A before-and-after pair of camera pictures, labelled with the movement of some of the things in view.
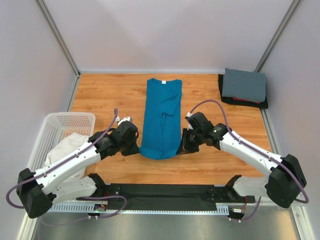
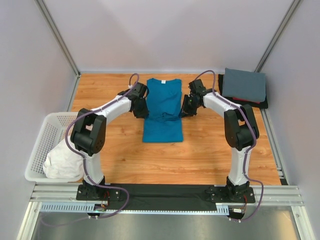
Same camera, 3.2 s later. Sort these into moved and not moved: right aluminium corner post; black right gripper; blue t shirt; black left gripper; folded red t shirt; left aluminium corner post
Moved: black left gripper; blue t shirt; black right gripper
Not moved: left aluminium corner post; right aluminium corner post; folded red t shirt
